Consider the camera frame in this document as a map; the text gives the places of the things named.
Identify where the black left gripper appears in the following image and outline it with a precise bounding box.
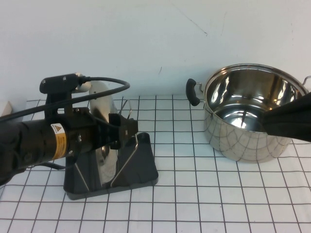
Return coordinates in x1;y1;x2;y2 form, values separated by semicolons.
65;107;139;159

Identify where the steel pot lid black knob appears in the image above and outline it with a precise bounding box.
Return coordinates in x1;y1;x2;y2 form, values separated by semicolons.
89;81;120;185

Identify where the stainless steel cooking pot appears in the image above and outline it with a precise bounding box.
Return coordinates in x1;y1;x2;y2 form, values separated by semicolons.
186;62;311;163

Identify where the white black-checked tablecloth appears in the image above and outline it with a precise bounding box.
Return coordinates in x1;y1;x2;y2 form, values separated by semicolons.
0;94;311;233

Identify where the beige box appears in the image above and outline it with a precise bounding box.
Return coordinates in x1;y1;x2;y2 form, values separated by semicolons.
0;100;12;117

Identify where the black wire lid rack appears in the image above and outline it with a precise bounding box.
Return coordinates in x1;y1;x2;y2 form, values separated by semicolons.
63;98;159;201

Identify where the black left camera cable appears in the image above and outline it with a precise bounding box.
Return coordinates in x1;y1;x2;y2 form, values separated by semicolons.
0;76;131;122

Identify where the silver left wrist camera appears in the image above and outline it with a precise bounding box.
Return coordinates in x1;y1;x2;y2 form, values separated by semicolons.
40;72;92;117

